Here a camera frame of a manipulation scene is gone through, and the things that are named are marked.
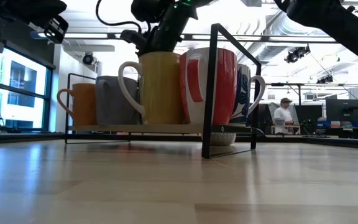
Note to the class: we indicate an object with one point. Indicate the blue-grey mug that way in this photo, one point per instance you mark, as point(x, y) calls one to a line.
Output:
point(113, 102)

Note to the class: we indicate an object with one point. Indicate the cream mug with green inside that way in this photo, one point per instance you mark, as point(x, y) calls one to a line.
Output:
point(242, 93)

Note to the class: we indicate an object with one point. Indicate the orange mug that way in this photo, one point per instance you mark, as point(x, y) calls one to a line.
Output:
point(84, 105)

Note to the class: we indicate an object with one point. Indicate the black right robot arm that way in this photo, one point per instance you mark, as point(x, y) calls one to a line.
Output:
point(337, 21)

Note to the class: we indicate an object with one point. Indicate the round black ceiling fixture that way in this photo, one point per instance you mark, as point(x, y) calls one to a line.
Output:
point(88, 58)

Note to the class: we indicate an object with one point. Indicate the large window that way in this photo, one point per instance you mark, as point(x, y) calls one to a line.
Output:
point(20, 93)

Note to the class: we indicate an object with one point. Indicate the long ceiling light bar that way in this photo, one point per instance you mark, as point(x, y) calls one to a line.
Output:
point(275, 39)

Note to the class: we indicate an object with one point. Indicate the artificial green potted plant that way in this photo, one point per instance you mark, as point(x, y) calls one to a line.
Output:
point(222, 139)

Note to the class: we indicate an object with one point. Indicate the black ceiling spotlight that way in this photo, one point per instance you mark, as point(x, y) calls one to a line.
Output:
point(325, 79)
point(297, 54)

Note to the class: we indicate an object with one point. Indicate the person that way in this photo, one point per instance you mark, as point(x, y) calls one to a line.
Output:
point(283, 116)

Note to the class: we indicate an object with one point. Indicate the black computer monitor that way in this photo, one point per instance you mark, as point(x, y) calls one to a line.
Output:
point(309, 113)
point(343, 110)

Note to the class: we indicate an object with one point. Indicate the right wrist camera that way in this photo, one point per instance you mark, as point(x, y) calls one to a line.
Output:
point(132, 37)

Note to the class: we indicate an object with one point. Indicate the silver ceiling duct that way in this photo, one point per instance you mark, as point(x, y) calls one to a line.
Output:
point(269, 49)

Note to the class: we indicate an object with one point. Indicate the black metal table frame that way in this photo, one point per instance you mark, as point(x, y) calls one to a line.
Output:
point(337, 141)

